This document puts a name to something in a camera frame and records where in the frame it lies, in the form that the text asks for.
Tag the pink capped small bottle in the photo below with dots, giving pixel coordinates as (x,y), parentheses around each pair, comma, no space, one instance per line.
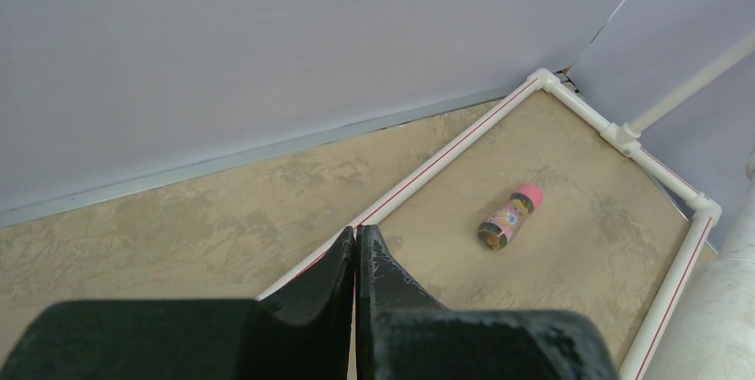
(502,226)

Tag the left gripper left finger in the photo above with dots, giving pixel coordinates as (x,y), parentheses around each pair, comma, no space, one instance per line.
(301,331)

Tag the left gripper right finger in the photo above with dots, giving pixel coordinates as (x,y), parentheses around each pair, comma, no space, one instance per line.
(403,332)

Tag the white PVC pipe frame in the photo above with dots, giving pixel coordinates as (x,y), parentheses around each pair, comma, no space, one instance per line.
(623,138)

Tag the aluminium table frame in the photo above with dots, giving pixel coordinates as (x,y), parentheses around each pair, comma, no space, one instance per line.
(160,179)

